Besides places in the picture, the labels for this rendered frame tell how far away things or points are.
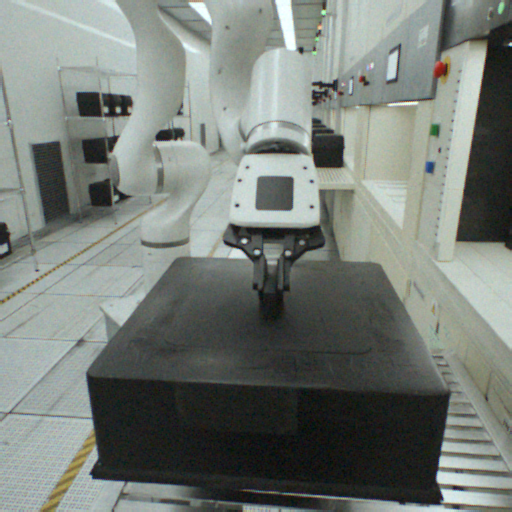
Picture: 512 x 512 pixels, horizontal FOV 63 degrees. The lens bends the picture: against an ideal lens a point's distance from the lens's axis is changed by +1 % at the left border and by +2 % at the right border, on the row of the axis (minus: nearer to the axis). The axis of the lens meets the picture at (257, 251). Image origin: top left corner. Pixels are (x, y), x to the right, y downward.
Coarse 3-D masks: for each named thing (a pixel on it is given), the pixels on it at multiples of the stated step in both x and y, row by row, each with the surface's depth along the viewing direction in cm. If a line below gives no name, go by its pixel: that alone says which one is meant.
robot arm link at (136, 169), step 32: (128, 0) 74; (160, 32) 79; (160, 64) 82; (160, 96) 85; (128, 128) 90; (160, 128) 89; (128, 160) 89; (160, 160) 92; (128, 192) 93; (160, 192) 96
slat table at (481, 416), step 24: (456, 360) 87; (456, 384) 81; (456, 408) 73; (480, 408) 73; (456, 432) 68; (480, 432) 68; (504, 432) 68; (504, 456) 63; (456, 480) 59; (480, 480) 59; (504, 480) 59; (96, 504) 55; (120, 504) 55; (144, 504) 55; (168, 504) 55; (192, 504) 109; (216, 504) 56; (240, 504) 55; (264, 504) 55; (288, 504) 55; (312, 504) 55; (336, 504) 55; (360, 504) 55; (384, 504) 55; (456, 504) 56; (480, 504) 55; (504, 504) 55
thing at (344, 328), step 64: (128, 320) 41; (192, 320) 41; (256, 320) 41; (320, 320) 41; (384, 320) 41; (128, 384) 33; (192, 384) 32; (256, 384) 32; (320, 384) 32; (384, 384) 32; (128, 448) 35; (192, 448) 34; (256, 448) 34; (320, 448) 33; (384, 448) 33
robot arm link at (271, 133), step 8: (256, 128) 50; (264, 128) 50; (272, 128) 49; (280, 128) 49; (288, 128) 49; (296, 128) 50; (248, 136) 51; (256, 136) 50; (264, 136) 49; (272, 136) 49; (280, 136) 48; (288, 136) 49; (296, 136) 49; (304, 136) 50; (248, 144) 51; (256, 144) 50; (264, 144) 50; (272, 144) 49; (288, 144) 49; (296, 144) 49; (304, 144) 50; (248, 152) 51; (304, 152) 51
